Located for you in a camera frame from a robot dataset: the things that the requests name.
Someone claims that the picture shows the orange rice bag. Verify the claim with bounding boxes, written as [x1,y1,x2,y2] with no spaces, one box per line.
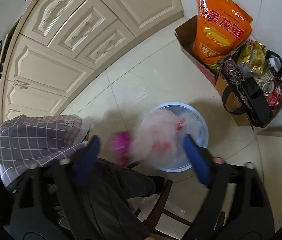
[192,0,253,69]

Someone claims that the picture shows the gold foil bag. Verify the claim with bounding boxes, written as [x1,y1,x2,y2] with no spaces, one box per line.
[237,40,267,77]

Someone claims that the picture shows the white plastic bag with pink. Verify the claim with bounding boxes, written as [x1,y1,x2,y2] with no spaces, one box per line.
[130,108,191,166]

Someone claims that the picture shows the grey checked tablecloth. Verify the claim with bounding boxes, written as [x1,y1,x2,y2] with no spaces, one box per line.
[0,114,94,187]

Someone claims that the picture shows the magenta foil wrapper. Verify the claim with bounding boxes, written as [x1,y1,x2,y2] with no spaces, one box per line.
[110,131,131,167]

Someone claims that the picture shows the wooden chair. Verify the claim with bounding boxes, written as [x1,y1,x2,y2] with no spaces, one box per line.
[133,178,227,235]

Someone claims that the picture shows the blue trash bin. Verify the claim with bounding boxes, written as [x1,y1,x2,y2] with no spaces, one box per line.
[149,102,209,173]

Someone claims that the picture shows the black patterned tote bag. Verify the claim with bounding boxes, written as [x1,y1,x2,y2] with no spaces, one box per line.
[217,49,282,128]

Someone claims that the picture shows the lower kitchen cabinets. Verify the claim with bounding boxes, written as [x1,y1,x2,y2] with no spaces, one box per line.
[0,0,183,121]

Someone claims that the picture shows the cardboard box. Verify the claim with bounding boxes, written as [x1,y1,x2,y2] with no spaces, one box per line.
[175,16,269,125]

